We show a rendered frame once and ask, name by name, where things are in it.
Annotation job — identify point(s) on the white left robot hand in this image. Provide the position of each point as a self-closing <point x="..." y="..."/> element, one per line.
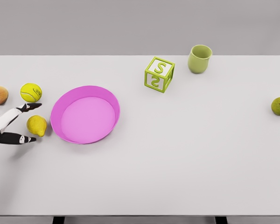
<point x="4" y="119"/>

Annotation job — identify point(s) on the yellow lemon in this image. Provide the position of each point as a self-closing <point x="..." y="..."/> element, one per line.
<point x="36" y="125"/>

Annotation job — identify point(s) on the pink round plate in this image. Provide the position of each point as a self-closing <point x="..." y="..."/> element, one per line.
<point x="86" y="116"/>

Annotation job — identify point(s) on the yellow tennis ball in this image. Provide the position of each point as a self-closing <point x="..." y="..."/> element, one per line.
<point x="31" y="92"/>

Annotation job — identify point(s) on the green letter S block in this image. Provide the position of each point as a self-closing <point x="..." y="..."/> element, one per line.
<point x="159" y="75"/>

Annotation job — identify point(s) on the light green cup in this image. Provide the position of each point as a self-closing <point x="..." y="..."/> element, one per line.
<point x="199" y="59"/>

